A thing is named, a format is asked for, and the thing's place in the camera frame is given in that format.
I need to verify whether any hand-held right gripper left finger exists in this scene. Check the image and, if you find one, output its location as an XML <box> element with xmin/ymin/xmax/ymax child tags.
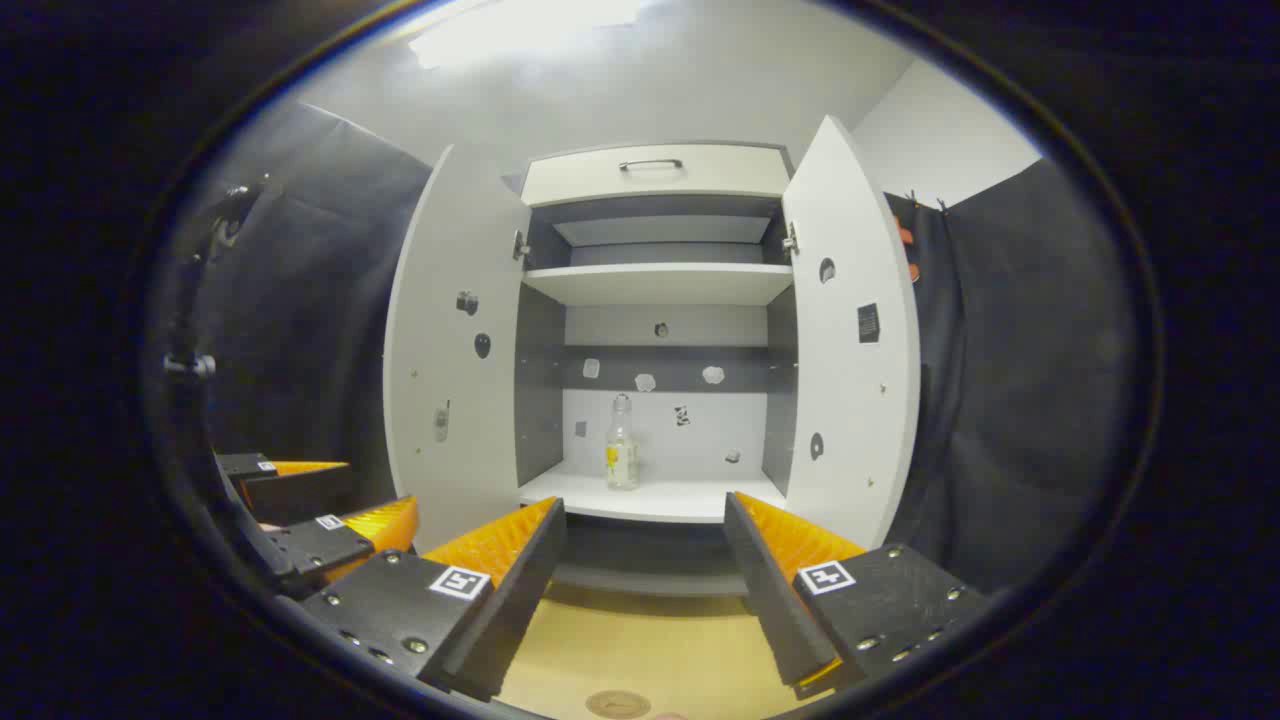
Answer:
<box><xmin>300</xmin><ymin>497</ymin><xmax>568</xmax><ymax>703</ymax></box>

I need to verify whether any white cabinet drawer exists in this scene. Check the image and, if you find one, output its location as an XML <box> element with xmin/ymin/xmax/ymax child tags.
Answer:
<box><xmin>520</xmin><ymin>143</ymin><xmax>793</xmax><ymax>208</ymax></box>

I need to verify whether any clear glass bottle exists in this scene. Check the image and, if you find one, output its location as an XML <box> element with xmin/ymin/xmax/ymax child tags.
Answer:
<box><xmin>605</xmin><ymin>393</ymin><xmax>641</xmax><ymax>491</ymax></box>

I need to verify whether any black backdrop cloth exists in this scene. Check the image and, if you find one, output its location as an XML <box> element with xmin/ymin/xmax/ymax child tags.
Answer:
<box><xmin>160</xmin><ymin>100</ymin><xmax>1141</xmax><ymax>601</ymax></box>

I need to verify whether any ceiling light panel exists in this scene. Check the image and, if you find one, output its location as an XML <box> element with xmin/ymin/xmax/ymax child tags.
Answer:
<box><xmin>408</xmin><ymin>0</ymin><xmax>641</xmax><ymax>69</ymax></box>

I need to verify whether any white cabinet door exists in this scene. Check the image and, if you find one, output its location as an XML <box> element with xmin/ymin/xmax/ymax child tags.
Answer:
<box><xmin>782</xmin><ymin>115</ymin><xmax>921</xmax><ymax>549</ymax></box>
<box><xmin>383</xmin><ymin>143</ymin><xmax>531</xmax><ymax>553</ymax></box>

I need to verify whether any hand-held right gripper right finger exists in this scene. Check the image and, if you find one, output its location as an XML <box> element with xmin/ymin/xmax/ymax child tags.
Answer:
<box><xmin>723</xmin><ymin>490</ymin><xmax>991</xmax><ymax>701</ymax></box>

